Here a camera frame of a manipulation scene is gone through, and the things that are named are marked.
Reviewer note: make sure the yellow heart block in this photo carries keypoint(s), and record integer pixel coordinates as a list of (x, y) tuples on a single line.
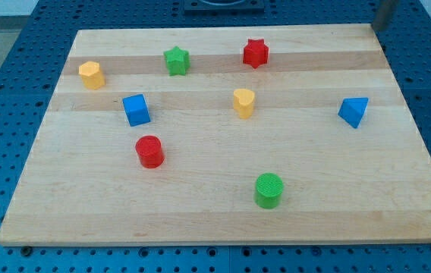
[(243, 102)]

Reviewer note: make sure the red cylinder block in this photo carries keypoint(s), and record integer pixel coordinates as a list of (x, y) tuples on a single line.
[(149, 151)]

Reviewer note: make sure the green cylinder block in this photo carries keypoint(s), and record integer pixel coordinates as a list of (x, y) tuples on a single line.
[(269, 188)]

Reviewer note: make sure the blue cube block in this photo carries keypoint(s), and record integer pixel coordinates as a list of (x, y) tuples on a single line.
[(136, 110)]

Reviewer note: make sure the green star block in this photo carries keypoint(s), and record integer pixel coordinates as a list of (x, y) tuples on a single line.
[(177, 61)]

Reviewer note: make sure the wooden board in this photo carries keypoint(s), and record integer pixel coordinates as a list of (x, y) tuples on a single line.
[(83, 184)]

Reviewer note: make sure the red star block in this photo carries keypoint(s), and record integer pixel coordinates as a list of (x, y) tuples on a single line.
[(255, 53)]

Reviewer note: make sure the yellow hexagon block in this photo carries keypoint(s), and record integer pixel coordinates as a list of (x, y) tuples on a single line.
[(91, 75)]

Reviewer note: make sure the blue triangle block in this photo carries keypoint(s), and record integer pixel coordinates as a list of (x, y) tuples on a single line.
[(352, 110)]

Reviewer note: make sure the grey metal robot rod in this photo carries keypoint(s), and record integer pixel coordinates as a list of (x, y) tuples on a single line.
[(384, 14)]

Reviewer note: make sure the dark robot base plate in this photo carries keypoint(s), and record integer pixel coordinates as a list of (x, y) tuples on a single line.
[(200, 6)]

